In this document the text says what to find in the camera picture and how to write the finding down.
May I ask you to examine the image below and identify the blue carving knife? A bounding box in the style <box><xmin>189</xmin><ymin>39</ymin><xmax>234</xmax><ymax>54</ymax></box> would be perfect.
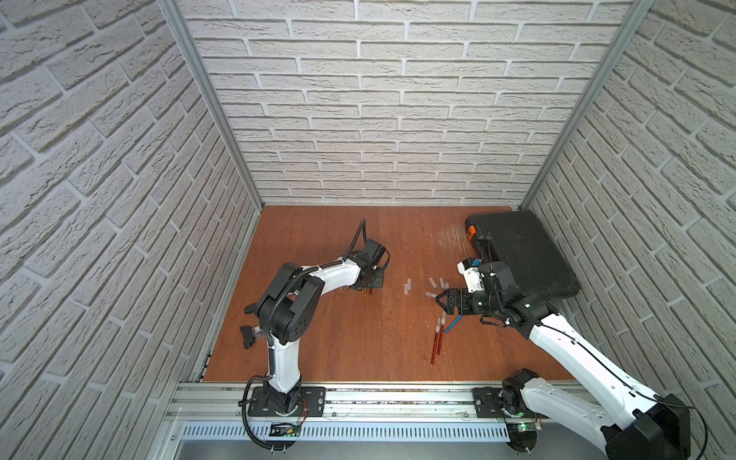
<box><xmin>444</xmin><ymin>315</ymin><xmax>463</xmax><ymax>334</ymax></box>

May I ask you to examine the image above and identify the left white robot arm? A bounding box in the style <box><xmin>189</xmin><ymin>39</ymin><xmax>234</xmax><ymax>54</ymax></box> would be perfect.
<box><xmin>241</xmin><ymin>240</ymin><xmax>390</xmax><ymax>415</ymax></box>

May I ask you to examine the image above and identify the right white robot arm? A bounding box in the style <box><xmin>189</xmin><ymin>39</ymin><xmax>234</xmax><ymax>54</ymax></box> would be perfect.
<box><xmin>435</xmin><ymin>259</ymin><xmax>697</xmax><ymax>459</ymax></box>

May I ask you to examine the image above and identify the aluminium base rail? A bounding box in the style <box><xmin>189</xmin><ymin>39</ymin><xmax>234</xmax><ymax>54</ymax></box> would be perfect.
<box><xmin>148</xmin><ymin>381</ymin><xmax>605</xmax><ymax>459</ymax></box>

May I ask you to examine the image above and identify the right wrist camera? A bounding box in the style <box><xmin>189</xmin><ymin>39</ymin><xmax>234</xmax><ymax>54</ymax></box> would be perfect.
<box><xmin>457</xmin><ymin>258</ymin><xmax>485</xmax><ymax>292</ymax></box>

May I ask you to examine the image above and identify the black plastic tool case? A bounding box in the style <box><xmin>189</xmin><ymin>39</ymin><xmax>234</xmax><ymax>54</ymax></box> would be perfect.
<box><xmin>465</xmin><ymin>211</ymin><xmax>581</xmax><ymax>303</ymax></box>

